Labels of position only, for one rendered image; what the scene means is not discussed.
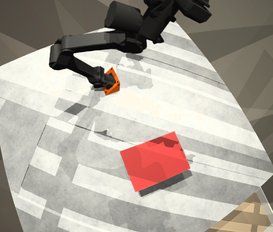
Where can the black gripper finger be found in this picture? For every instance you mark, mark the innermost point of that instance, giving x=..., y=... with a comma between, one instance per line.
x=204, y=2

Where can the red lid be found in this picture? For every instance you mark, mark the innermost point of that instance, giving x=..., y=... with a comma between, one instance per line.
x=154, y=161

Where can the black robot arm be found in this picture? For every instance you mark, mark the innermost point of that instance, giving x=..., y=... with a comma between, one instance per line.
x=132, y=30

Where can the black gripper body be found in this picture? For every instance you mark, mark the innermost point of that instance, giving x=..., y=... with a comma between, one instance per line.
x=192, y=9

